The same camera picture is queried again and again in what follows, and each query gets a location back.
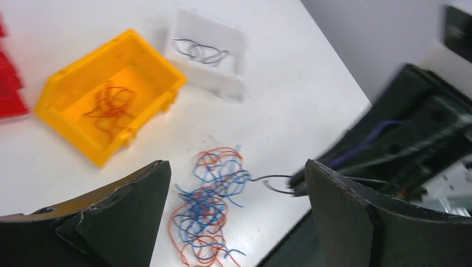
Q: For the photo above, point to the red plastic bin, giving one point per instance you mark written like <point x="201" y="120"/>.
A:
<point x="12" y="104"/>

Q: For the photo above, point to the red orange cable clump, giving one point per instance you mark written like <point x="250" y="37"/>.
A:
<point x="112" y="105"/>

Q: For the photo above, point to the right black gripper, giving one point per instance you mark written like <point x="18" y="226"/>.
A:
<point x="414" y="130"/>

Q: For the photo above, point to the yellow plastic bin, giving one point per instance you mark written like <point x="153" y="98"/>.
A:
<point x="127" y="60"/>

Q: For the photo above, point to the white plastic bin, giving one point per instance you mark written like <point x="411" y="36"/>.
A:
<point x="212" y="54"/>

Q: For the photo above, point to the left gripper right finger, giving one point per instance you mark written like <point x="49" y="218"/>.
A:
<point x="359" y="226"/>

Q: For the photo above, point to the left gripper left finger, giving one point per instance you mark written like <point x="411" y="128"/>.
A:
<point x="114" y="225"/>

